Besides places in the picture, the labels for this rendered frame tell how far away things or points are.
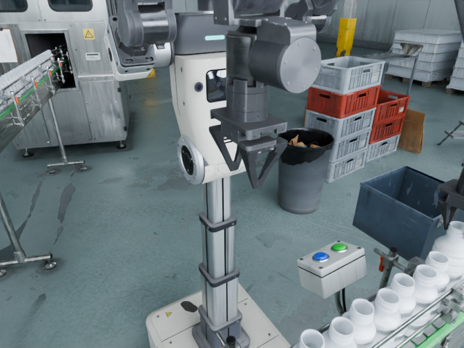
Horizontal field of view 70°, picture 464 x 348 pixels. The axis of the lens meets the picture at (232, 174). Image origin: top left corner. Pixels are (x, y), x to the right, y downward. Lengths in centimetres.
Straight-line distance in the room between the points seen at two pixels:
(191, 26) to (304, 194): 205
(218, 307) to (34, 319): 127
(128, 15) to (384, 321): 74
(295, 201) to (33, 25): 303
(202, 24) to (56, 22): 311
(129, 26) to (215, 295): 100
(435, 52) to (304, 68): 760
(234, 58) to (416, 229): 112
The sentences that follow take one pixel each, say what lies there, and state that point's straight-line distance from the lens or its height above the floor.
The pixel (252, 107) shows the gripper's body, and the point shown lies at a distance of 43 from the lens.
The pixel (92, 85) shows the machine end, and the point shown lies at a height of 78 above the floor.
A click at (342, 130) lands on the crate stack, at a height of 54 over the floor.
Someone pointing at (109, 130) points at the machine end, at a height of 26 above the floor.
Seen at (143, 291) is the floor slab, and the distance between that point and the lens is 228.
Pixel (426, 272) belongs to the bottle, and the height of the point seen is 115.
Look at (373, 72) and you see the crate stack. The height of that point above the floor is 103.
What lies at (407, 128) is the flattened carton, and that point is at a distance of 442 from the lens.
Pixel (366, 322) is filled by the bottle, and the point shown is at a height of 115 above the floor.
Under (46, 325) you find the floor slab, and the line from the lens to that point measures 231.
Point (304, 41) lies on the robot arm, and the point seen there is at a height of 159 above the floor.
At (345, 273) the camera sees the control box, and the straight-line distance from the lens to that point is 81.
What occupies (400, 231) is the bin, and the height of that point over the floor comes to 83.
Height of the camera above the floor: 163
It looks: 28 degrees down
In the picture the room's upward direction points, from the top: straight up
